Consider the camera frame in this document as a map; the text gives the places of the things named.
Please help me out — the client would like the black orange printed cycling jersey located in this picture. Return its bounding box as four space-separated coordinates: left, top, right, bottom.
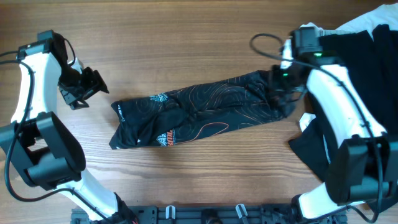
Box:
109 70 295 149

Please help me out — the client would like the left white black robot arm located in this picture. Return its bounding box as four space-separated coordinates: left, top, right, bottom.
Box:
1 37 136 223

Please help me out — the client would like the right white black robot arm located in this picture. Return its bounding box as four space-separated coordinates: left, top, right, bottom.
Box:
273 37 397 223

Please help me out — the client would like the black garment pile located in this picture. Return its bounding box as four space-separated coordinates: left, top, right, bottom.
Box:
289 24 397 180

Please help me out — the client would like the white garment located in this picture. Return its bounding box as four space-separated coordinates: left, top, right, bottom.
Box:
307 3 397 134

